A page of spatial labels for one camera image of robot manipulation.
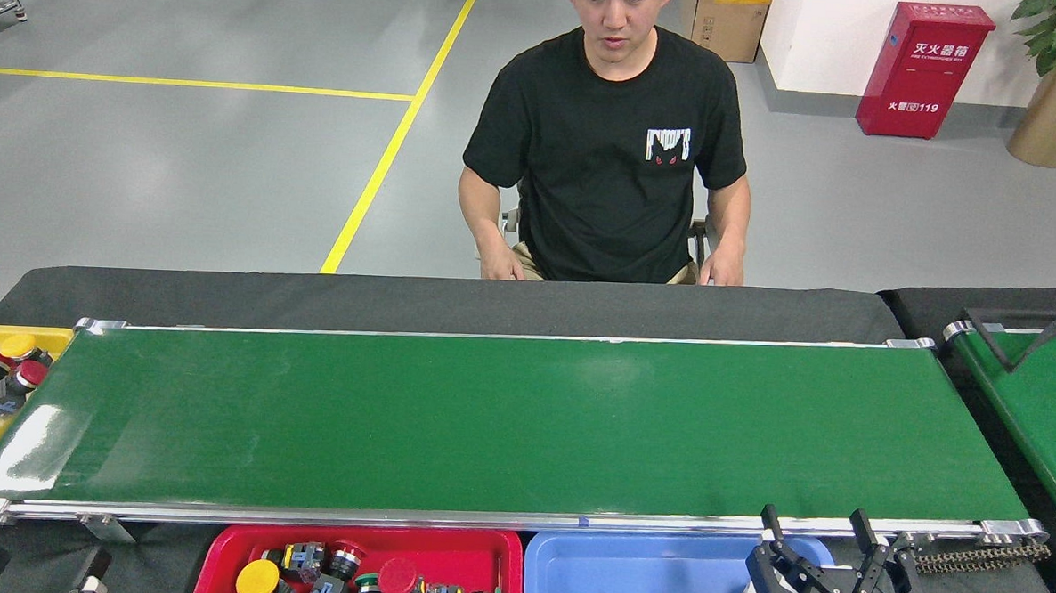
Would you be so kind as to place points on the person's left forearm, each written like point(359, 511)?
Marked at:
point(732, 212)

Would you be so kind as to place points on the blue plastic tray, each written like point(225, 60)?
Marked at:
point(640, 582)

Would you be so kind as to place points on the yellow push button switch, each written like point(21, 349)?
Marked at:
point(257, 581)
point(18, 345)

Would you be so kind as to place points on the red plastic tray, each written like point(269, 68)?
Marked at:
point(463, 557)

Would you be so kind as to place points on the long green conveyor belt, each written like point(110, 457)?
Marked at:
point(487, 419)

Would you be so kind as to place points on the person's right hand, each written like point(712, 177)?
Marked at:
point(503, 264)

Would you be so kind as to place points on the small black table cover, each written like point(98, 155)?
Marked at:
point(915, 304)

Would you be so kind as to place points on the cardboard box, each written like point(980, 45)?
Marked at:
point(727, 24)

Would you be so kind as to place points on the green conveyor with black guide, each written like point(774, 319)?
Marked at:
point(1040, 417)

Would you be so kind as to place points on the person's left hand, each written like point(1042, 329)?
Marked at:
point(725, 265)

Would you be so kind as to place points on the black triangular guide bracket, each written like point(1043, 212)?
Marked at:
point(1015, 364)

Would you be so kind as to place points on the large black table cover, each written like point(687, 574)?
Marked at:
point(225, 297)

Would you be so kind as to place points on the person's right forearm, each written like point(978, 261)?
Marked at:
point(482, 214)

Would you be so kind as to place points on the red fire extinguisher cabinet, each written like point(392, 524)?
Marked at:
point(921, 77)

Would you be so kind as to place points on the person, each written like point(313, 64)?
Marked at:
point(605, 175)

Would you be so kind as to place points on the grey office chair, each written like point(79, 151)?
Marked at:
point(510, 224)

